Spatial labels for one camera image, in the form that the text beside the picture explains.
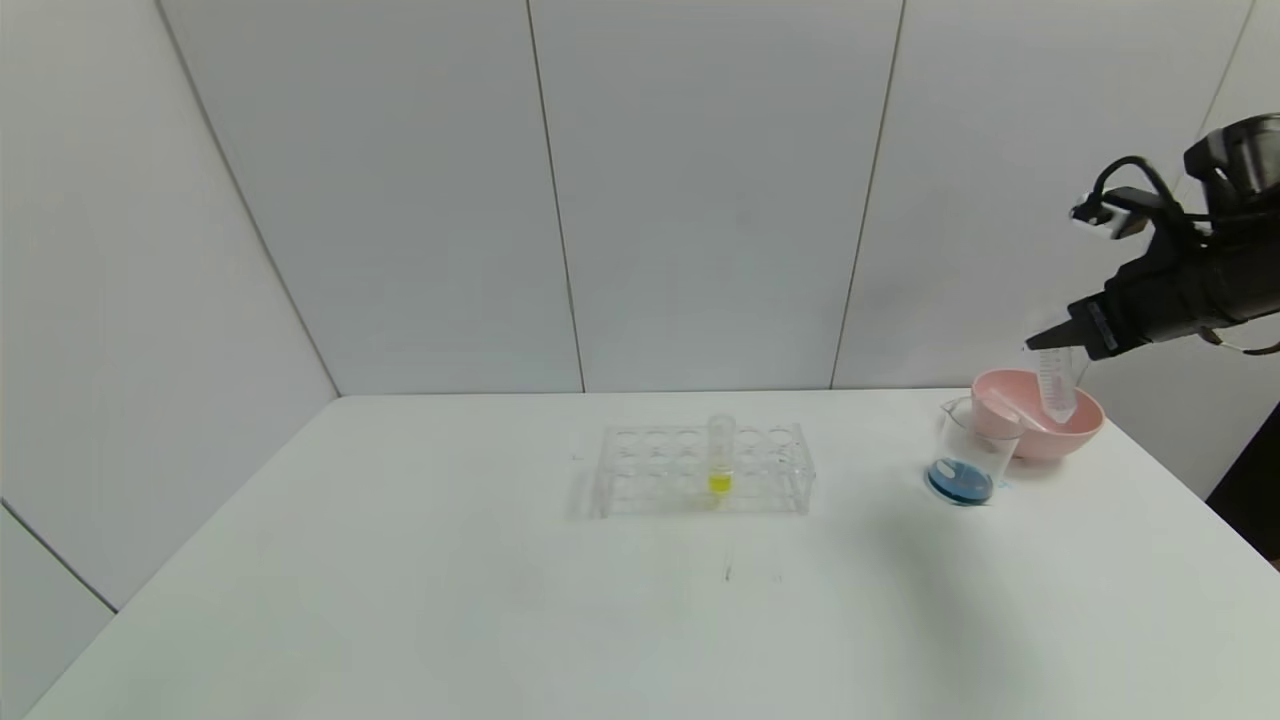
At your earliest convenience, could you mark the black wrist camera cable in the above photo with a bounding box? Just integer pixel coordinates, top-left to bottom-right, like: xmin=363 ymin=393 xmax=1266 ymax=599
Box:
xmin=1090 ymin=156 xmax=1187 ymax=237

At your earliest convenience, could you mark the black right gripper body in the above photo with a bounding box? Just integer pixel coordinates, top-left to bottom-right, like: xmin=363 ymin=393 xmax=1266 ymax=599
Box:
xmin=1067 ymin=252 xmax=1213 ymax=361

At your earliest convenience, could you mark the clear plastic test tube rack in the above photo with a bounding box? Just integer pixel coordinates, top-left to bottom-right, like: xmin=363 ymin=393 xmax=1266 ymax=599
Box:
xmin=590 ymin=422 xmax=816 ymax=519

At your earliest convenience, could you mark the yellow pigment test tube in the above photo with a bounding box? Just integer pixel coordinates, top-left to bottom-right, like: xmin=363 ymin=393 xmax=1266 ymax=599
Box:
xmin=707 ymin=413 xmax=738 ymax=498

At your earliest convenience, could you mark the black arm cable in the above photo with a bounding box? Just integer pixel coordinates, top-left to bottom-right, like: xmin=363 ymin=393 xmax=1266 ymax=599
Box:
xmin=1200 ymin=325 xmax=1280 ymax=358

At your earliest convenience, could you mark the pink plastic bowl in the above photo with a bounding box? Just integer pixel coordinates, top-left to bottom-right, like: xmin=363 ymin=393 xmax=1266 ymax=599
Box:
xmin=971 ymin=369 xmax=1105 ymax=463

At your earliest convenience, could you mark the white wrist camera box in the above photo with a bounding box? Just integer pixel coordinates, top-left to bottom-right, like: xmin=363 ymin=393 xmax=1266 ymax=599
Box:
xmin=1070 ymin=187 xmax=1153 ymax=241

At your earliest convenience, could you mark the blue pigment test tube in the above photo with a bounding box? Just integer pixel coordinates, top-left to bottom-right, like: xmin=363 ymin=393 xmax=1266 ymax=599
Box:
xmin=1037 ymin=345 xmax=1080 ymax=425

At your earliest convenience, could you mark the red pigment test tube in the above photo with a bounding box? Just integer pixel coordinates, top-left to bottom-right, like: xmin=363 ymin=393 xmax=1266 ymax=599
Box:
xmin=975 ymin=390 xmax=1051 ymax=433

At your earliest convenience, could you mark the clear plastic beaker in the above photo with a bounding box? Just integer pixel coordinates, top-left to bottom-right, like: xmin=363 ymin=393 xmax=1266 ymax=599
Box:
xmin=925 ymin=397 xmax=1023 ymax=507

